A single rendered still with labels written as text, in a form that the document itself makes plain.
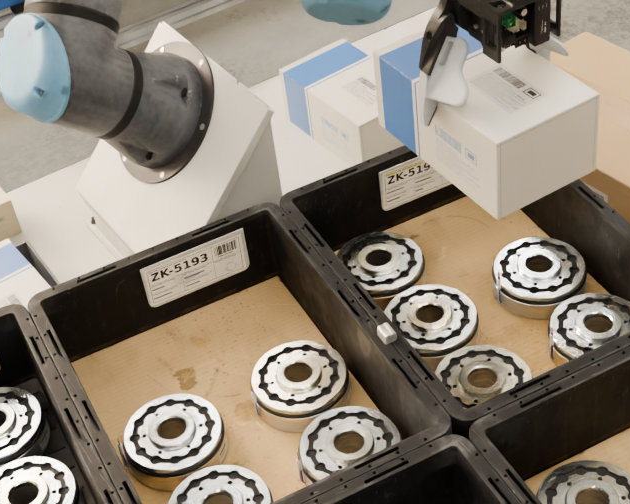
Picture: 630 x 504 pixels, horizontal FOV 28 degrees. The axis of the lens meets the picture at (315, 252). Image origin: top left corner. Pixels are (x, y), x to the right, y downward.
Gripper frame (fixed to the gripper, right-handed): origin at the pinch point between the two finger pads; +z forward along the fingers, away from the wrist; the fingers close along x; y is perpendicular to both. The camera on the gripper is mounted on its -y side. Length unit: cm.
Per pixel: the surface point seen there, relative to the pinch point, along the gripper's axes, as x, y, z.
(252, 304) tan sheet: -21.5, -15.6, 27.9
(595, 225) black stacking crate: 11.6, 4.5, 20.2
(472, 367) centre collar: -9.6, 10.3, 24.0
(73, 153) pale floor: 3, -173, 112
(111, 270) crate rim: -35.1, -20.1, 18.0
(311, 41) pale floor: 76, -177, 112
